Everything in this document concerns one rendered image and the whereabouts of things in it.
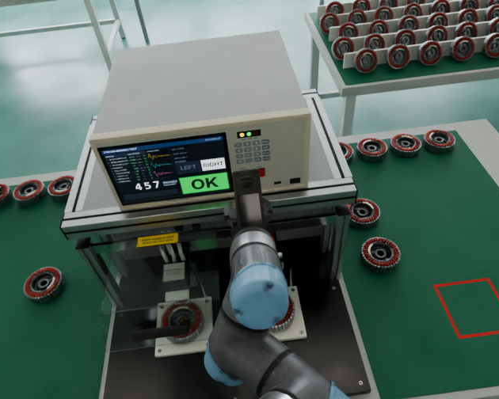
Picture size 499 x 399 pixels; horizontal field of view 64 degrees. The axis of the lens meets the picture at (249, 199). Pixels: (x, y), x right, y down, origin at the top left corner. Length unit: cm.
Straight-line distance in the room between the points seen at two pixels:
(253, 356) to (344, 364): 54
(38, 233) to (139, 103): 79
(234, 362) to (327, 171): 55
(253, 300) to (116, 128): 48
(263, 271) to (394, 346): 68
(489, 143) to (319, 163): 93
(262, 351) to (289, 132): 44
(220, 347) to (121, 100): 58
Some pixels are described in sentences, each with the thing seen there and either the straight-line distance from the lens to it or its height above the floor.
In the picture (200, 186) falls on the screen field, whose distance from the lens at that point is 90.
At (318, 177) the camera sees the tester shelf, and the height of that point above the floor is 111.
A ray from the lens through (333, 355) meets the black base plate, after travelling 110.
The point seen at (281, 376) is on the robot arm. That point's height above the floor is 125.
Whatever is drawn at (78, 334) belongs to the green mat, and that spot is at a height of 75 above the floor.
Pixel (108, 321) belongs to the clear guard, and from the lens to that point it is 88.
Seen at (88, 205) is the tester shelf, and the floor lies 111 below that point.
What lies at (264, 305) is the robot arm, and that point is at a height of 132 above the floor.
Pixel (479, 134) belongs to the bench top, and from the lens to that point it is 183.
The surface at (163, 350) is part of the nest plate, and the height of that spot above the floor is 78.
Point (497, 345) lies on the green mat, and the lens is 124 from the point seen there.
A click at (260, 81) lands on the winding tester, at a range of 92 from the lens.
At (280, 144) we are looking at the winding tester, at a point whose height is 125.
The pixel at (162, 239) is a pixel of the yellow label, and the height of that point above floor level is 107.
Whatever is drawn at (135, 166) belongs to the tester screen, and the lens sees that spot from 87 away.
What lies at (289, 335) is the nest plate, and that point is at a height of 78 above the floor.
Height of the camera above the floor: 178
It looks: 46 degrees down
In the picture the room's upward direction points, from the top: 6 degrees counter-clockwise
